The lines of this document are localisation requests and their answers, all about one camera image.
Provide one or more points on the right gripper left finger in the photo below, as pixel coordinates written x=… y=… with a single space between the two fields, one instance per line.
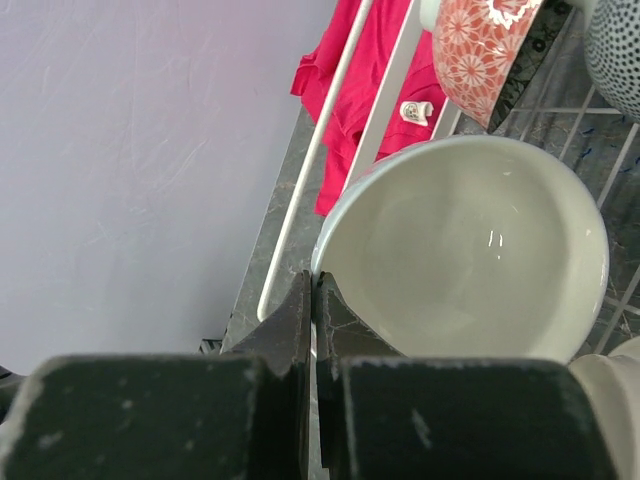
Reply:
x=265 y=402

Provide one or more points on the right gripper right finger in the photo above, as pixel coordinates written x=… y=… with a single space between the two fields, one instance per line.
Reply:
x=360 y=426

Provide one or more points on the plain white bowl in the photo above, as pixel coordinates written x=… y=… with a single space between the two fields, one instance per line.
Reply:
x=470 y=246

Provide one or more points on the dark scalloped floral bowl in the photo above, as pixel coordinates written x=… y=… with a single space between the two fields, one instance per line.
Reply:
x=486 y=52

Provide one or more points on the white wire dish rack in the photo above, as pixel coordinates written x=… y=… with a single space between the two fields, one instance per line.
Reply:
x=560 y=113

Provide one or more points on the blue triangle pattern bowl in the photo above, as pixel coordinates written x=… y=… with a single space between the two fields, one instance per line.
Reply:
x=612 y=53

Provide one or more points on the red folded cloth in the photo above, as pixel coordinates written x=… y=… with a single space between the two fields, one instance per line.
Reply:
x=418 y=106

